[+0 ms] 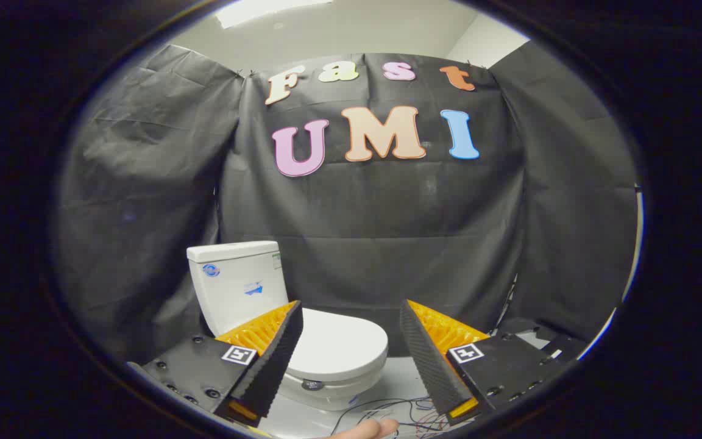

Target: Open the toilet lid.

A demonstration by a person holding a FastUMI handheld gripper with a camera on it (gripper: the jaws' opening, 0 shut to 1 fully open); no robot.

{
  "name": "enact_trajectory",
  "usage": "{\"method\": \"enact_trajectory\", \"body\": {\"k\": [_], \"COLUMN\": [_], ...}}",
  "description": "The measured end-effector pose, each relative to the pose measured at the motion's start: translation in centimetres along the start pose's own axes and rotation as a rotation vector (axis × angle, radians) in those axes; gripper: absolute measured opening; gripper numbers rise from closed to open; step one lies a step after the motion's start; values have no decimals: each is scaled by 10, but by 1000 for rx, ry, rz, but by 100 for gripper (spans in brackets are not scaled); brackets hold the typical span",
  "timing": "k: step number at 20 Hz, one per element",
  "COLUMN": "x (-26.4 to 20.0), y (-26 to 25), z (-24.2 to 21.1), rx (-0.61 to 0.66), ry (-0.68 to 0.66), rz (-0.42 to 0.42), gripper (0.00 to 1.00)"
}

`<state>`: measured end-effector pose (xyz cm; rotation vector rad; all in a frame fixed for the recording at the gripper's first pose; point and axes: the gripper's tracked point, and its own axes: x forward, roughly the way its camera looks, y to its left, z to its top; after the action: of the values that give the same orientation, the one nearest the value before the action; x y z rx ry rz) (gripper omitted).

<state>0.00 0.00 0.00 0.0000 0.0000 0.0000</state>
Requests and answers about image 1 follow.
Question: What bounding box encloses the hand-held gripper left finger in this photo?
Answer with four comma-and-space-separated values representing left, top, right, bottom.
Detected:
127, 300, 304, 427

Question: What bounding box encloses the white toilet lid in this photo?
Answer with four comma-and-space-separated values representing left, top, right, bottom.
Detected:
289, 308, 389, 382

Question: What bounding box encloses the white toilet tank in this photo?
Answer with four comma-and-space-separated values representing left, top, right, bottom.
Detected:
186, 241, 291, 337

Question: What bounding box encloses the black device box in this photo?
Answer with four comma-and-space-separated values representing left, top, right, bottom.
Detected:
497, 316, 589, 365

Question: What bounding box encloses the white toilet bowl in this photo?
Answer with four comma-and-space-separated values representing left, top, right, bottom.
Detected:
278, 363, 387, 411

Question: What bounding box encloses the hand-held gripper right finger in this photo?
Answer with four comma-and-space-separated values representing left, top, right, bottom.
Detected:
400, 299, 577, 426

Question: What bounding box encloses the black backdrop cloth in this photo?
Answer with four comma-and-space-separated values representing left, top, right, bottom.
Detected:
52, 41, 639, 366

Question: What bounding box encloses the tangle of floor cables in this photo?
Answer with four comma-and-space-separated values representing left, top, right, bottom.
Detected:
330, 395, 449, 437

